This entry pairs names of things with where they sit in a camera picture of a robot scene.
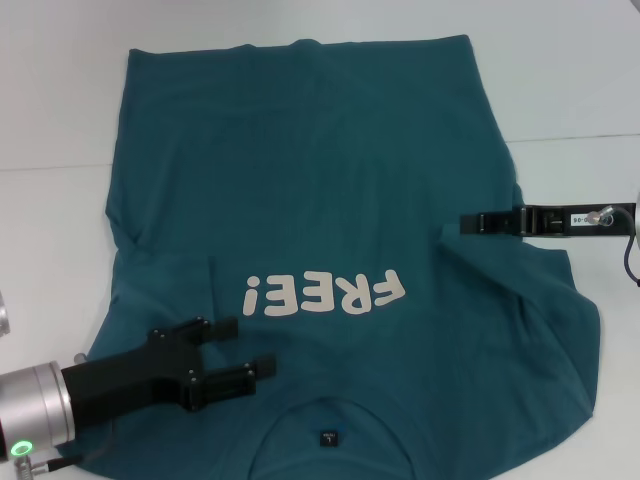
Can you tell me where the right arm cable with connector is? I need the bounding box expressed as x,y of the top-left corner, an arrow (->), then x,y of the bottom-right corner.
586,205 -> 640,287

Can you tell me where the teal t-shirt with FREE print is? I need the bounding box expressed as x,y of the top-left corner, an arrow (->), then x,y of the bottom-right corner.
74,34 -> 602,480

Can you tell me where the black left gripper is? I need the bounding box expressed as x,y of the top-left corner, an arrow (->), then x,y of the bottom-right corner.
59,314 -> 280,428

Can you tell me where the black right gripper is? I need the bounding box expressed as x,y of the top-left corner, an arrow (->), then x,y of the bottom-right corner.
458,201 -> 637,240

